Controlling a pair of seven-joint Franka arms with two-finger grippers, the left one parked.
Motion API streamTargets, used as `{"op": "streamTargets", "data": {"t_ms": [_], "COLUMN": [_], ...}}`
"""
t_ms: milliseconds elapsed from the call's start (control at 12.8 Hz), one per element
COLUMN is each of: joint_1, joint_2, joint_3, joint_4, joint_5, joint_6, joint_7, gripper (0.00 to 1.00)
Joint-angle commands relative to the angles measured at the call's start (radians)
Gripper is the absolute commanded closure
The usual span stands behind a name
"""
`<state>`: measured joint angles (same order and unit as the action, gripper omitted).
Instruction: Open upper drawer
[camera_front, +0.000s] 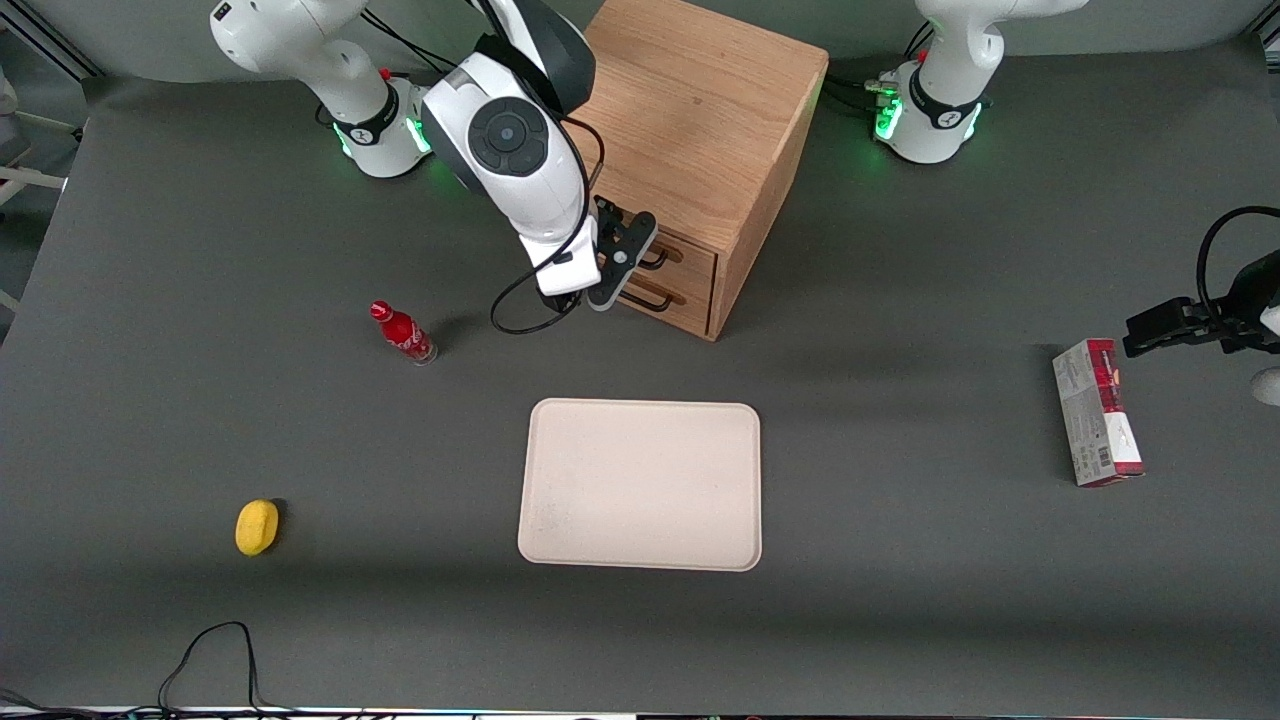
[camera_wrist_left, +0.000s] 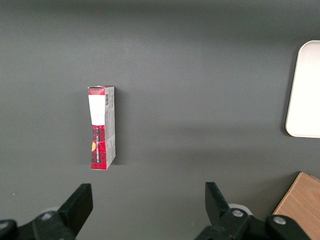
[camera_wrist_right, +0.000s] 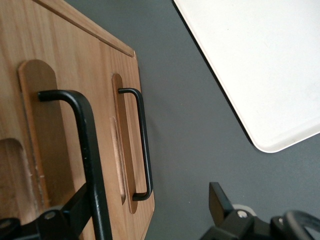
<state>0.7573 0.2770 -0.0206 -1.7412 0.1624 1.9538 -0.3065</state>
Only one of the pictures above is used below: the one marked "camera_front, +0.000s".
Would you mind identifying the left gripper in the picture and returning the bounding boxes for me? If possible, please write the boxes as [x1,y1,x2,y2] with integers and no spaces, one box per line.
[1121,249,1280,359]

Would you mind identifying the wooden drawer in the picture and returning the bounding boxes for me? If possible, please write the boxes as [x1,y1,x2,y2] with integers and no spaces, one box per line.
[618,274,717,338]
[640,222,721,302]

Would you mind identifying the wooden drawer cabinet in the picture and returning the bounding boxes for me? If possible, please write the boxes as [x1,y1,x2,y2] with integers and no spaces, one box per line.
[560,0,830,343]

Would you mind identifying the red and grey carton box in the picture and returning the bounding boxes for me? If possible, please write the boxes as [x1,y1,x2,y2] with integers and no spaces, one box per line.
[1051,338,1146,489]

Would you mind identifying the red cola bottle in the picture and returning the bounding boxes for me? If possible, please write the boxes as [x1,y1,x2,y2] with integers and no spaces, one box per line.
[369,300,439,367]

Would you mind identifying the beige plastic tray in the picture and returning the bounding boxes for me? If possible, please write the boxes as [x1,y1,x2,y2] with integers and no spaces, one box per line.
[517,398,763,573]

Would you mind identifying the yellow lemon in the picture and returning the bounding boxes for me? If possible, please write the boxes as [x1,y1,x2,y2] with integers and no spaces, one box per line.
[235,499,282,557]

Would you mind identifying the white metal stand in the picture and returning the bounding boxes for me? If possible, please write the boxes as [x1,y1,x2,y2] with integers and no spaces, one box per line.
[0,68,79,316]

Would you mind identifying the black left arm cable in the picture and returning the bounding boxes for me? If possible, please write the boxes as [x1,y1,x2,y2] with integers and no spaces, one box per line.
[1196,205,1280,323]

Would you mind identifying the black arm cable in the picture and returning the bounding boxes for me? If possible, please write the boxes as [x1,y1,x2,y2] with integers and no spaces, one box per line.
[1196,205,1280,323]
[489,0,607,336]

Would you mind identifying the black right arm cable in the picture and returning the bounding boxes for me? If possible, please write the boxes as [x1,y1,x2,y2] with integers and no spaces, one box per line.
[489,0,607,336]

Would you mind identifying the black left base cables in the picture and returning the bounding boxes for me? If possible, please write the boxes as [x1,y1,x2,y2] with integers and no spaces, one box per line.
[824,20,937,113]

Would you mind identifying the black base cables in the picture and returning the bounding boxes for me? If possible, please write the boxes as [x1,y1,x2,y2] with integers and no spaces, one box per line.
[360,8,451,76]
[824,20,937,113]

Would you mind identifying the black right base cables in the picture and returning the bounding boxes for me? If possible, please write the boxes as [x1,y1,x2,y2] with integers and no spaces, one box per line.
[360,8,451,76]

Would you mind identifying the black cable at table edge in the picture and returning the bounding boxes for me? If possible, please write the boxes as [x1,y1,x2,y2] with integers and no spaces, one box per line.
[0,621,373,720]

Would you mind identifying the aluminium frame profile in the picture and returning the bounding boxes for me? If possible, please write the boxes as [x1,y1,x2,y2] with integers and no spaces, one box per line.
[0,0,105,81]

